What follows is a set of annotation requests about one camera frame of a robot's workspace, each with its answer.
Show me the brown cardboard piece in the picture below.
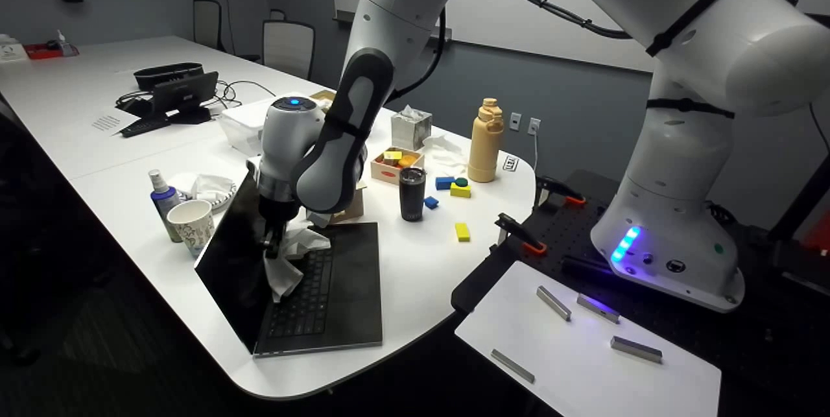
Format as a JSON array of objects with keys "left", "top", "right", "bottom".
[{"left": 329, "top": 182, "right": 368, "bottom": 224}]

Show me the black clamp with orange tips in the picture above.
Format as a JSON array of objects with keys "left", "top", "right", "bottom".
[
  {"left": 536, "top": 175, "right": 588, "bottom": 206},
  {"left": 495, "top": 212, "right": 548, "bottom": 256}
]

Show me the wooden box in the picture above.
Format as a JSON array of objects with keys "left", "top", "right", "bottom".
[{"left": 370, "top": 147, "right": 426, "bottom": 186}]

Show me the grey tissue box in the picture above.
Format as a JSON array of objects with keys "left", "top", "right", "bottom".
[{"left": 390, "top": 105, "right": 433, "bottom": 151}]

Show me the black remote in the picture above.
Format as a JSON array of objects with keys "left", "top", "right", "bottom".
[{"left": 119, "top": 115, "right": 171, "bottom": 139}]

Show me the black cable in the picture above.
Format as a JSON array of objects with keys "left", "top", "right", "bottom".
[{"left": 115, "top": 79, "right": 277, "bottom": 114}]

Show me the patterned paper cup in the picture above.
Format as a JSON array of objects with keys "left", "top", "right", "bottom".
[{"left": 167, "top": 199, "right": 216, "bottom": 258}]

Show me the tan water bottle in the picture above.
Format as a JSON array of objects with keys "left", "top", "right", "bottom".
[{"left": 467, "top": 97, "right": 505, "bottom": 184}]

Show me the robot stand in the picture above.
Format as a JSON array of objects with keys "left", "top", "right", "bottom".
[{"left": 451, "top": 169, "right": 830, "bottom": 417}]

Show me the grey metal bar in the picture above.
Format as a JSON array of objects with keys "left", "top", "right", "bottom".
[
  {"left": 536, "top": 285, "right": 573, "bottom": 322},
  {"left": 576, "top": 292, "right": 622, "bottom": 325},
  {"left": 610, "top": 335, "right": 664, "bottom": 364},
  {"left": 490, "top": 348, "right": 537, "bottom": 385}
]

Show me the crumpled white tissue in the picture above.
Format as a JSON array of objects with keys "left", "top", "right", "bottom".
[{"left": 424, "top": 134, "right": 469, "bottom": 178}]

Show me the black laptop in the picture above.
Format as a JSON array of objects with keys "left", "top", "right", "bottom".
[{"left": 195, "top": 166, "right": 384, "bottom": 358}]

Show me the white box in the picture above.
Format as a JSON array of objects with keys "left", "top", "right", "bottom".
[{"left": 0, "top": 34, "right": 29, "bottom": 63}]

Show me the white tissue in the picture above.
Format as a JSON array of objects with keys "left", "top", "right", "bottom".
[
  {"left": 424, "top": 134, "right": 469, "bottom": 178},
  {"left": 263, "top": 219, "right": 332, "bottom": 304}
]

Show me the black tumbler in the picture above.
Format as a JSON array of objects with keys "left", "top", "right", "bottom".
[{"left": 398, "top": 167, "right": 427, "bottom": 222}]

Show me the brown cardboard box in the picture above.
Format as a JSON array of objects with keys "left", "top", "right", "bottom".
[{"left": 309, "top": 89, "right": 338, "bottom": 113}]

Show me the red tray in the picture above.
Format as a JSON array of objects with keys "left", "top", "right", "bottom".
[{"left": 24, "top": 42, "right": 80, "bottom": 60}]

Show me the white board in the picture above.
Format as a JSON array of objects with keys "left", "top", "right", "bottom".
[{"left": 455, "top": 259, "right": 722, "bottom": 417}]

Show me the black tablet on stand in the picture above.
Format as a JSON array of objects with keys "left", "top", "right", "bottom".
[{"left": 150, "top": 71, "right": 220, "bottom": 125}]

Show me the clear plastic container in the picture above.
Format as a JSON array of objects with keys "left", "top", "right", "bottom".
[{"left": 217, "top": 95, "right": 313, "bottom": 158}]

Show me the sheet of paper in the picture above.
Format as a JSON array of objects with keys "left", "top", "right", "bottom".
[{"left": 90, "top": 108, "right": 141, "bottom": 136}]

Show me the blue spray bottle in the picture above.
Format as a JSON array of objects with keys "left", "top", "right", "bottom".
[{"left": 148, "top": 169, "right": 184, "bottom": 243}]

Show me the crumpled white cloth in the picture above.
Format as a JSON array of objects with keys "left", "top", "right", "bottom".
[{"left": 169, "top": 173, "right": 238, "bottom": 214}]

